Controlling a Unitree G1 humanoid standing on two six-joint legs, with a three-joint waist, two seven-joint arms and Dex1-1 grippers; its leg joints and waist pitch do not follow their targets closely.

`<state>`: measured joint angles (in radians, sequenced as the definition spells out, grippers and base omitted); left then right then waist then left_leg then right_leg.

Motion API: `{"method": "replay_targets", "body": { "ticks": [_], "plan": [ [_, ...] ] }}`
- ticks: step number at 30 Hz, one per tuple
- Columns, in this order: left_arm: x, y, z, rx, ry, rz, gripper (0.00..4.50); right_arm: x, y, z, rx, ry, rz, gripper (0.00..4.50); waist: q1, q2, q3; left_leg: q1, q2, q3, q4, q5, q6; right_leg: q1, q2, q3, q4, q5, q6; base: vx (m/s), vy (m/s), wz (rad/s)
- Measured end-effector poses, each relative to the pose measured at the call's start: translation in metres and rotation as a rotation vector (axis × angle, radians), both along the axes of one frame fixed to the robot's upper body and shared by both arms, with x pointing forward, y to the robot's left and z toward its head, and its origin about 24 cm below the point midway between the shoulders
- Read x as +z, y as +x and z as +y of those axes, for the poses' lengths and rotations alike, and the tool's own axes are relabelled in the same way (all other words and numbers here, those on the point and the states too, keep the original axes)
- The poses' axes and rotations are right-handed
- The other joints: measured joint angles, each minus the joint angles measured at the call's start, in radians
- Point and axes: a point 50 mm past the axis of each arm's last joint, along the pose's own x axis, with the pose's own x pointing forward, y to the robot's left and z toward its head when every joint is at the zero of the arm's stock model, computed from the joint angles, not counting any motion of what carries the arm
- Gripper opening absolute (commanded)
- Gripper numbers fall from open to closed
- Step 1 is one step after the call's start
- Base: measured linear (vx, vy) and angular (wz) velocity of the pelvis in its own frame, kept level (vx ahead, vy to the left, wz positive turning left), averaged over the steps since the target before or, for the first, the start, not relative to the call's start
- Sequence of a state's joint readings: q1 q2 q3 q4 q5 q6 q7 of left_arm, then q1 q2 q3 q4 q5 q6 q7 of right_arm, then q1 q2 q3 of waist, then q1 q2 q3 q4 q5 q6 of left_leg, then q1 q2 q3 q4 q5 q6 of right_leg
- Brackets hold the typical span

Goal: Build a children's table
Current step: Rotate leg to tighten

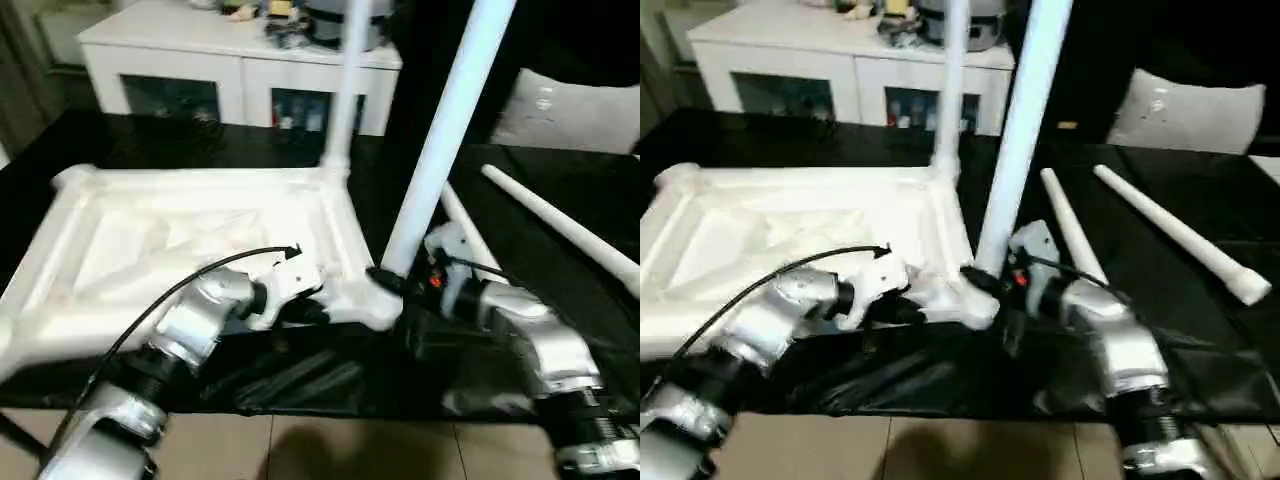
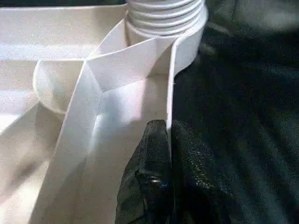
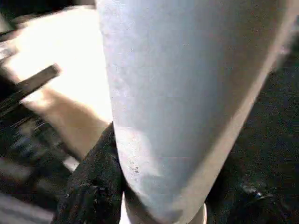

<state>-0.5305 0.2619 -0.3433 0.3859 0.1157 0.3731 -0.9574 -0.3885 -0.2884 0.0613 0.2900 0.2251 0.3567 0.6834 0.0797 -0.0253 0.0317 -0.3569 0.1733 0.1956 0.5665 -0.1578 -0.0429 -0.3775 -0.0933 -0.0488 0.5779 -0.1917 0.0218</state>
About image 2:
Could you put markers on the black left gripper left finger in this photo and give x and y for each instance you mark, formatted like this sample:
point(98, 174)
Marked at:
point(149, 177)

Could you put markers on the white plastic table leg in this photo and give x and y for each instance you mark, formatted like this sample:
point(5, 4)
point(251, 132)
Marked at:
point(163, 16)

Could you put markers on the white plastic table top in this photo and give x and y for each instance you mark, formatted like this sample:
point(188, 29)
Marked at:
point(58, 128)

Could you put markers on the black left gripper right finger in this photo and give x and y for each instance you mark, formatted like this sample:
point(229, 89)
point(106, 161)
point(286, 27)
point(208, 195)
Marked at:
point(196, 182)

